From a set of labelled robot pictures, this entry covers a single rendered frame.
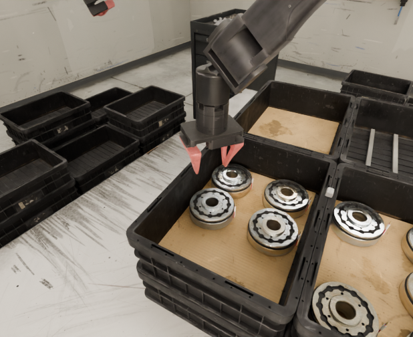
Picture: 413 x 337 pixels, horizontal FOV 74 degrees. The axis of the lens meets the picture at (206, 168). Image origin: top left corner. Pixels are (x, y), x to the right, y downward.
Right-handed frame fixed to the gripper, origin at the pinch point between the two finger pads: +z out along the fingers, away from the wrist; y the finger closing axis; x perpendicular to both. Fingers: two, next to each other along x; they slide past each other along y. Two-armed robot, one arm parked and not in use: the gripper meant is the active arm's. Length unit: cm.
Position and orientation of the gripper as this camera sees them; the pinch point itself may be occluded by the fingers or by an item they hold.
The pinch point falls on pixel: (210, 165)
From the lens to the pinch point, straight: 56.1
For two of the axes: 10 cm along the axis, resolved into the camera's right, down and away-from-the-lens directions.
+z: -0.1, 7.7, 6.4
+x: 3.8, 6.0, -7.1
